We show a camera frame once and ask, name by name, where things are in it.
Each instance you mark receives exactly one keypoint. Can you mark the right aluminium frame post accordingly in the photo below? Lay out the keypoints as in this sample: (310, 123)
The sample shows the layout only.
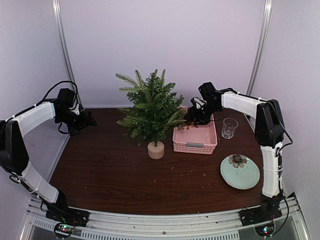
(264, 31)

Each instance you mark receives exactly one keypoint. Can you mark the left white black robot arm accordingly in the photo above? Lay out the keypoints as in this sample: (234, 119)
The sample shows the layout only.
(15, 139)

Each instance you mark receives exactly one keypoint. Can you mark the left green circuit board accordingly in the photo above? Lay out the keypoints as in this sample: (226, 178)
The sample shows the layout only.
(62, 230)

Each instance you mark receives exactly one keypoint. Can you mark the left aluminium frame post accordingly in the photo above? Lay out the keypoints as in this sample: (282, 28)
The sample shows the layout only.
(61, 33)

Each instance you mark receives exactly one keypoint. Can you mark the pale green flower plate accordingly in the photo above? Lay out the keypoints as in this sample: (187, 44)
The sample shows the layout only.
(239, 172)

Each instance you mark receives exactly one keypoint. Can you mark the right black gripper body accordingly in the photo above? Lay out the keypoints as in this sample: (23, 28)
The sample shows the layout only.
(202, 116)

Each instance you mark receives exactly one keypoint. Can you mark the green circuit board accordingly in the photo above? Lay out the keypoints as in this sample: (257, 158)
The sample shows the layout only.
(265, 231)
(62, 230)

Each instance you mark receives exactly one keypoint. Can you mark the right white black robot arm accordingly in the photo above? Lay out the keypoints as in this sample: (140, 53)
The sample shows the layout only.
(269, 133)

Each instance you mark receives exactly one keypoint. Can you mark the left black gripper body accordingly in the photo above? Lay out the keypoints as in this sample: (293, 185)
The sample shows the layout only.
(74, 122)

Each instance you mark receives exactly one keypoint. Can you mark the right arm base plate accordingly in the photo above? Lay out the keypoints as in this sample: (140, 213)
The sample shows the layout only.
(260, 215)

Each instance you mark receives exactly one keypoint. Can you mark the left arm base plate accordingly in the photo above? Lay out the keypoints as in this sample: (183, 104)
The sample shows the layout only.
(71, 216)

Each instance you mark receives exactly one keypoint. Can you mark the front aluminium rail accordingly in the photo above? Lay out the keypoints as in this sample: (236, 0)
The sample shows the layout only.
(224, 225)

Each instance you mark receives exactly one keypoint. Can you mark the round wooden tree base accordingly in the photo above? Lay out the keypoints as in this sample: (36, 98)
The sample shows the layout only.
(156, 151)

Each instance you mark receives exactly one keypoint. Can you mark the gold star red ornament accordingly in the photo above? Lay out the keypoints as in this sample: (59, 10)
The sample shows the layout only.
(187, 126)

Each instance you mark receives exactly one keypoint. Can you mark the pink plastic basket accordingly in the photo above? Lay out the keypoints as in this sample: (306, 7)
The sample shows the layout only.
(201, 140)

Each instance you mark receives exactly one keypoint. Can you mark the small green christmas tree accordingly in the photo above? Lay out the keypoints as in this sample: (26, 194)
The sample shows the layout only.
(155, 109)

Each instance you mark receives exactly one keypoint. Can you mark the right green circuit board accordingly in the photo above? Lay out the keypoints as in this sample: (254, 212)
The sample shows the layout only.
(265, 231)

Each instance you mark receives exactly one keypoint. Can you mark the aluminium frame post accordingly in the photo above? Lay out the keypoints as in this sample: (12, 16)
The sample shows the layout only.
(61, 33)
(264, 31)

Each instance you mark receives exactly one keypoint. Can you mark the clear drinking glass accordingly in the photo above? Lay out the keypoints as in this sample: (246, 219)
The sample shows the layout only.
(229, 127)

